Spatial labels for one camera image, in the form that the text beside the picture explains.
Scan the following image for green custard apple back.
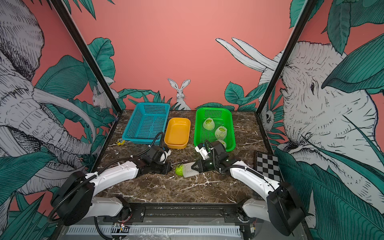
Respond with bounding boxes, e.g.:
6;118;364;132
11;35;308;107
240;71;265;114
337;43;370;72
175;165;184;177

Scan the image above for white foam net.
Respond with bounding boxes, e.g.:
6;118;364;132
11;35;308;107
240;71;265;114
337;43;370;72
181;162;200;178
215;126;228;140
203;118;215;131

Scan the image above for white foam net sleeve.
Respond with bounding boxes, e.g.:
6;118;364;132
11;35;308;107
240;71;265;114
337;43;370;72
218;140;227;149

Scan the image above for yellow plastic tub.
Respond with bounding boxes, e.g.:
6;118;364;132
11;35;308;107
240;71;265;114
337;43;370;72
164;118;191;150

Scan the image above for teal plastic basket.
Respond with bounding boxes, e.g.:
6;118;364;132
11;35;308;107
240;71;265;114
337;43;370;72
122;103;171;145

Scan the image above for bright green plastic basket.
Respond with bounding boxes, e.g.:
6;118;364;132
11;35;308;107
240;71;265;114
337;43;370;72
194;107;236;152

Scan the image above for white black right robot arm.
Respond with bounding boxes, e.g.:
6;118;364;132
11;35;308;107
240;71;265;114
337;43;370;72
192;141;306;236

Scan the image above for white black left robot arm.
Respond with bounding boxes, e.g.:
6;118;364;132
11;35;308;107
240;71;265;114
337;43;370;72
47;143;172;226

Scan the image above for small yellow blue object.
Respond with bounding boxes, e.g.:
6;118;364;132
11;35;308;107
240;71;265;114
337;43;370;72
117;139;126;146

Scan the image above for black white checkerboard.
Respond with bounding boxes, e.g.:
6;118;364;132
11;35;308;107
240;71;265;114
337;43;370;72
254;151;282;182

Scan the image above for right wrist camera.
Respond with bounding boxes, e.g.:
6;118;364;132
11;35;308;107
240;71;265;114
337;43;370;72
195;143;210;160

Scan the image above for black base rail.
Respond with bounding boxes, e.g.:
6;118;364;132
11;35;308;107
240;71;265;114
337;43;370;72
103;201;304;226

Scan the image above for black right frame post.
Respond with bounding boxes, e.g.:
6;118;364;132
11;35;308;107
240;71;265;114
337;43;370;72
255;0;317;117

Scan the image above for black frame post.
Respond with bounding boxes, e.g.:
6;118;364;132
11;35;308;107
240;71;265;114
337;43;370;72
255;0;317;117
51;0;123;115

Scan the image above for black left frame post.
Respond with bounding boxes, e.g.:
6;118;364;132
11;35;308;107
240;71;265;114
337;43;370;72
51;0;123;115

